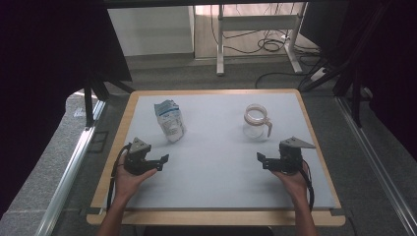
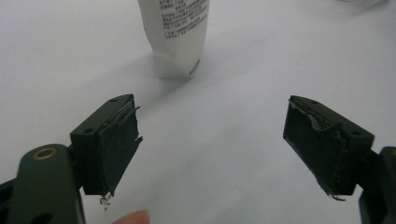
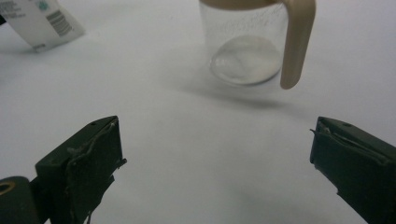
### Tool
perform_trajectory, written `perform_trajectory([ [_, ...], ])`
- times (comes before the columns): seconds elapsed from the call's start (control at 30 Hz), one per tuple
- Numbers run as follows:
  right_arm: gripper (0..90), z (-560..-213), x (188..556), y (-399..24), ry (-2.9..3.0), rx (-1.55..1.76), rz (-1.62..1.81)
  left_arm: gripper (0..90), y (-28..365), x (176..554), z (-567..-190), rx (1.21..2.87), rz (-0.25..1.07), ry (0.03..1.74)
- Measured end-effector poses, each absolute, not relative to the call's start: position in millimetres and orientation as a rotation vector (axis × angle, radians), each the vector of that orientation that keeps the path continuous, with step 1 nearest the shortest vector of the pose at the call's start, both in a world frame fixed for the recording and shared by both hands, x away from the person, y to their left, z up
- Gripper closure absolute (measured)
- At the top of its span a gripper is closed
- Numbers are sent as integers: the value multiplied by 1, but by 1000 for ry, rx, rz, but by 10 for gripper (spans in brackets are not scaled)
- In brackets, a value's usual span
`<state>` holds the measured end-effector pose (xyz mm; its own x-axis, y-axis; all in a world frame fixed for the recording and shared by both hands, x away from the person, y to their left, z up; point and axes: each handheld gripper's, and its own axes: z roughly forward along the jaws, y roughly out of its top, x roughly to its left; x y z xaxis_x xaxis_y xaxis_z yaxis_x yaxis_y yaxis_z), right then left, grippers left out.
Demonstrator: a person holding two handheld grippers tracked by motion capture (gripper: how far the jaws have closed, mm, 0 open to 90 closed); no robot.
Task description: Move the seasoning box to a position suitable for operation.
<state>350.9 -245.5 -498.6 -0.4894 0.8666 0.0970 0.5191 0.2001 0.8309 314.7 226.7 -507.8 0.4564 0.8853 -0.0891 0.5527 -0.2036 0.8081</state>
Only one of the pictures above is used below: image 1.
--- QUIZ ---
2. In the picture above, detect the person's left hand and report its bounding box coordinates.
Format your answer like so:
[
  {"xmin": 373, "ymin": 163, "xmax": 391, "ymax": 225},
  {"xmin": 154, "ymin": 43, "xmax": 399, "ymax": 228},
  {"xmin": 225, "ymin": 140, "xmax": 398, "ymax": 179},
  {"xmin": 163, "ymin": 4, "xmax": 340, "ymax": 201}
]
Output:
[{"xmin": 114, "ymin": 153, "xmax": 158, "ymax": 201}]

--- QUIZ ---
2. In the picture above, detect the white table mat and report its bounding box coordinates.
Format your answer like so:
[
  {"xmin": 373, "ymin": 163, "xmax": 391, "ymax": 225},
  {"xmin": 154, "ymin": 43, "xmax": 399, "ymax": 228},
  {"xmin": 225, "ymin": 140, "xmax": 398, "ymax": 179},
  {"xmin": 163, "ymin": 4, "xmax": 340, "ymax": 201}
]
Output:
[{"xmin": 101, "ymin": 92, "xmax": 338, "ymax": 210}]

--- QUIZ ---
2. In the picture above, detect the white and blue salt bag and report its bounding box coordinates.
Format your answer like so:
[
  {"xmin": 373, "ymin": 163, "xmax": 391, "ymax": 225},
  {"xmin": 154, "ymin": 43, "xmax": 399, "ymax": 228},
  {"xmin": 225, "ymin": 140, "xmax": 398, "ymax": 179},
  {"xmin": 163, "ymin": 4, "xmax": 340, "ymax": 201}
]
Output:
[{"xmin": 153, "ymin": 98, "xmax": 187, "ymax": 143}]

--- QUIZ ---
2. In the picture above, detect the person's right hand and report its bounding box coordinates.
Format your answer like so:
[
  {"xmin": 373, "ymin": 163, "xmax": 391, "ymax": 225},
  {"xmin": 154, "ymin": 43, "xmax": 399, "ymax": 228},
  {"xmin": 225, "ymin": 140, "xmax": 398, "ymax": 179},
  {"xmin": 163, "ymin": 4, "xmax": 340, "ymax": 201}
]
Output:
[{"xmin": 271, "ymin": 162, "xmax": 309, "ymax": 201}]

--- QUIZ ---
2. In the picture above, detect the white power strip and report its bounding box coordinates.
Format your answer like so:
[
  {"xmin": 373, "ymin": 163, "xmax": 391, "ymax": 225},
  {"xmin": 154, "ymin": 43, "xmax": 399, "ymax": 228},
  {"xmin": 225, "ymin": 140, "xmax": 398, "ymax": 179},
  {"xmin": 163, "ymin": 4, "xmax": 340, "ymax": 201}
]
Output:
[{"xmin": 309, "ymin": 67, "xmax": 328, "ymax": 83}]

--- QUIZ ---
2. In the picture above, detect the black curtain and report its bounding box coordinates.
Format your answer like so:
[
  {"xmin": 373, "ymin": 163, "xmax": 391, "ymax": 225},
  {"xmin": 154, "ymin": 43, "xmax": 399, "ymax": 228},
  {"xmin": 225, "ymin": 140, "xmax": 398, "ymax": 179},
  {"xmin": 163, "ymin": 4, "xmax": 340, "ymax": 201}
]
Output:
[
  {"xmin": 340, "ymin": 0, "xmax": 417, "ymax": 161},
  {"xmin": 0, "ymin": 0, "xmax": 133, "ymax": 217}
]

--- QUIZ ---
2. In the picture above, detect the white metal desk frame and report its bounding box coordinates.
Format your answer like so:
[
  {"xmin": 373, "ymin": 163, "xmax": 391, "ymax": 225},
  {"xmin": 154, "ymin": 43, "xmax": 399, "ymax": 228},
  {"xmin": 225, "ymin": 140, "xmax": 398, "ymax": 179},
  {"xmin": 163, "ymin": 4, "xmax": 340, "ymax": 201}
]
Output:
[{"xmin": 215, "ymin": 3, "xmax": 304, "ymax": 77}]

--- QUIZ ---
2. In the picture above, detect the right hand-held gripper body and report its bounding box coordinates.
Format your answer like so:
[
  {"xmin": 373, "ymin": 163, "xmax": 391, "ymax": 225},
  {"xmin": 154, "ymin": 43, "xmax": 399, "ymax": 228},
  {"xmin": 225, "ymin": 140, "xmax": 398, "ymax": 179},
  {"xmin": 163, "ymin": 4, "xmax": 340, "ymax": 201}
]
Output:
[{"xmin": 278, "ymin": 136, "xmax": 317, "ymax": 175}]

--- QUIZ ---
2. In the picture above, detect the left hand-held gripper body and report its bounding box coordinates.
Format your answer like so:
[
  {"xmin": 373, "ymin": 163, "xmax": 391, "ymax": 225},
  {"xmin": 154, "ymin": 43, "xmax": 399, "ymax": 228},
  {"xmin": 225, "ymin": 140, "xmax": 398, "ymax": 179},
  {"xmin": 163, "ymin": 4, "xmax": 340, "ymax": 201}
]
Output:
[{"xmin": 123, "ymin": 137, "xmax": 155, "ymax": 176}]

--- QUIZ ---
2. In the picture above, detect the white panel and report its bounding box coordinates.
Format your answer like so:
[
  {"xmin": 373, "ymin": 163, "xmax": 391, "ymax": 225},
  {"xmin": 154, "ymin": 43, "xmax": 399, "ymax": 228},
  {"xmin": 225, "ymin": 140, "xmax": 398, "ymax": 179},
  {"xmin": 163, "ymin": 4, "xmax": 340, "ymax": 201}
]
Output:
[{"xmin": 107, "ymin": 6, "xmax": 195, "ymax": 57}]

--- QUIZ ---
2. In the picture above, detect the left hand-held gripper black cable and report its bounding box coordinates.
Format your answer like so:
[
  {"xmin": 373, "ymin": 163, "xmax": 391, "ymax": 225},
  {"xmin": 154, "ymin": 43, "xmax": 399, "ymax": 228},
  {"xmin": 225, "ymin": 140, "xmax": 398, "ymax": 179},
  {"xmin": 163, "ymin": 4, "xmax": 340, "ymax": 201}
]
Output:
[{"xmin": 106, "ymin": 144, "xmax": 132, "ymax": 210}]

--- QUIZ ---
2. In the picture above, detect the tangle of black floor cables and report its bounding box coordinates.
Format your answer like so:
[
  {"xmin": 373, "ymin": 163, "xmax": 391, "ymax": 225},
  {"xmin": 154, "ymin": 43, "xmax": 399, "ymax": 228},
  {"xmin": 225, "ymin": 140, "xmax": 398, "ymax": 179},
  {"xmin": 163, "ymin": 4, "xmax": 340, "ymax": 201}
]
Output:
[{"xmin": 209, "ymin": 3, "xmax": 324, "ymax": 58}]

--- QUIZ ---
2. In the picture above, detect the aluminium rail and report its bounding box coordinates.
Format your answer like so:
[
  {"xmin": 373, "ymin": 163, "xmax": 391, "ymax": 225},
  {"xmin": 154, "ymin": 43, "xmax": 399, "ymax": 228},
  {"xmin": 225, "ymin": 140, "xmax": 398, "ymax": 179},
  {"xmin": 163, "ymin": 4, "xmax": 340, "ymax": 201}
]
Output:
[
  {"xmin": 335, "ymin": 96, "xmax": 417, "ymax": 235},
  {"xmin": 33, "ymin": 99, "xmax": 107, "ymax": 236}
]

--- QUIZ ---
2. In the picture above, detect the black metal stand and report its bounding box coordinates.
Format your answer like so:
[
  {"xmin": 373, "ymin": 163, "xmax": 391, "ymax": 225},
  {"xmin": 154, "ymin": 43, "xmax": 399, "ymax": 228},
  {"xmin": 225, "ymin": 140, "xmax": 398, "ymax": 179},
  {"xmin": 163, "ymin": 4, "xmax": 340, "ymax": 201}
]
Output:
[
  {"xmin": 298, "ymin": 0, "xmax": 394, "ymax": 129},
  {"xmin": 83, "ymin": 75, "xmax": 136, "ymax": 128}
]

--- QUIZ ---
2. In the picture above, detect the glass jar with beige rim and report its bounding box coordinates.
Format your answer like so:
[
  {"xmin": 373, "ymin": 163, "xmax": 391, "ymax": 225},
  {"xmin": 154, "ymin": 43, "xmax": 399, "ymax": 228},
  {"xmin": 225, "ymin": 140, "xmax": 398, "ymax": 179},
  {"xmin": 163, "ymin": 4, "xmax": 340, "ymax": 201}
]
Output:
[{"xmin": 243, "ymin": 103, "xmax": 273, "ymax": 141}]

